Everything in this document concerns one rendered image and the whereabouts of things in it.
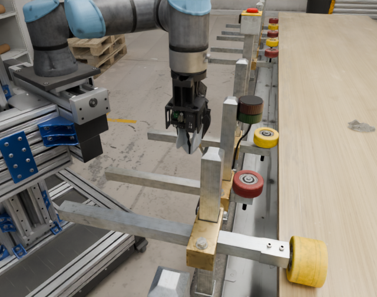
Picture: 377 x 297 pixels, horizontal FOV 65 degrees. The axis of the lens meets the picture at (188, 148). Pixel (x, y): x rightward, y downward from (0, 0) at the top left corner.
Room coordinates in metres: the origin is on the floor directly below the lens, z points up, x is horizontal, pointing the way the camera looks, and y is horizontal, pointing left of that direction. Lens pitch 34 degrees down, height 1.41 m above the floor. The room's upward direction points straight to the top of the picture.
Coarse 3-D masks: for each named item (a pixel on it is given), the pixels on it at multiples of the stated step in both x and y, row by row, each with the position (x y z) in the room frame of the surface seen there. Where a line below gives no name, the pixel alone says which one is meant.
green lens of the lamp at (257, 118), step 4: (240, 116) 0.63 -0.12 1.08; (244, 116) 0.62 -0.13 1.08; (248, 116) 0.62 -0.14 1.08; (252, 116) 0.62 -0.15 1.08; (256, 116) 0.62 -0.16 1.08; (260, 116) 0.62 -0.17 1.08; (240, 120) 0.63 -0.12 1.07; (244, 120) 0.62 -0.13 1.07; (248, 120) 0.62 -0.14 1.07; (252, 120) 0.62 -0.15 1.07; (256, 120) 0.62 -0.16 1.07; (260, 120) 0.63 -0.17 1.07
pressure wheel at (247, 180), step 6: (234, 174) 0.62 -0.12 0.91; (240, 174) 0.62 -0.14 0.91; (246, 174) 0.62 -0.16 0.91; (252, 174) 0.62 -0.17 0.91; (258, 174) 0.62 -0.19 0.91; (234, 180) 0.59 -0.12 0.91; (240, 180) 0.60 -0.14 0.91; (246, 180) 0.59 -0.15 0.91; (252, 180) 0.60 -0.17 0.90; (258, 180) 0.59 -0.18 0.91; (234, 186) 0.59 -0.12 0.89; (240, 186) 0.57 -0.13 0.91; (246, 186) 0.57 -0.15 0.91; (252, 186) 0.57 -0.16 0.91; (258, 186) 0.57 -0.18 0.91; (240, 192) 0.57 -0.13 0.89; (246, 192) 0.56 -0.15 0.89; (252, 192) 0.56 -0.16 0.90; (258, 192) 0.57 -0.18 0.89; (246, 204) 0.60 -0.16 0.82
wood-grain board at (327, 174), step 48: (288, 48) 1.86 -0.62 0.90; (336, 48) 1.86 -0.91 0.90; (288, 96) 1.14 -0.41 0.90; (336, 96) 1.14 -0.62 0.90; (288, 144) 0.77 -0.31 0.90; (336, 144) 0.77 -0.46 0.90; (288, 192) 0.56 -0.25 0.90; (336, 192) 0.56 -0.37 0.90; (288, 240) 0.41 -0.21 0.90; (336, 240) 0.41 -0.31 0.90; (288, 288) 0.30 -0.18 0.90; (336, 288) 0.30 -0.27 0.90
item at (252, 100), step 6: (246, 96) 0.67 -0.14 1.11; (252, 96) 0.67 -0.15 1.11; (246, 102) 0.63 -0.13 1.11; (252, 102) 0.63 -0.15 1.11; (258, 102) 0.63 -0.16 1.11; (246, 114) 0.62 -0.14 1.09; (252, 114) 0.62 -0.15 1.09; (246, 132) 0.64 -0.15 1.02; (240, 138) 0.65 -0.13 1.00; (234, 156) 0.65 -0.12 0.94; (234, 162) 0.65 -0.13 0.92
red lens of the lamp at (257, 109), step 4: (240, 104) 0.63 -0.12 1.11; (244, 104) 0.62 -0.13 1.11; (260, 104) 0.62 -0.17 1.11; (240, 108) 0.63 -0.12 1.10; (244, 108) 0.62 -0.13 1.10; (248, 108) 0.62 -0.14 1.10; (252, 108) 0.62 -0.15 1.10; (256, 108) 0.62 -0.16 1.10; (260, 108) 0.62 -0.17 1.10; (244, 112) 0.62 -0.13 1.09; (248, 112) 0.62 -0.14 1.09; (252, 112) 0.62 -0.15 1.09; (256, 112) 0.62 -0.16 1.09; (260, 112) 0.62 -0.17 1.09
